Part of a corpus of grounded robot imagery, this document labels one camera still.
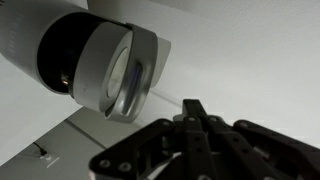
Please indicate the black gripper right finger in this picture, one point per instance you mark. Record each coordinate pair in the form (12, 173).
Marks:
(244, 150)

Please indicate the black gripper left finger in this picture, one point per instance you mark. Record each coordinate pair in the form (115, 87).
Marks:
(142, 153)

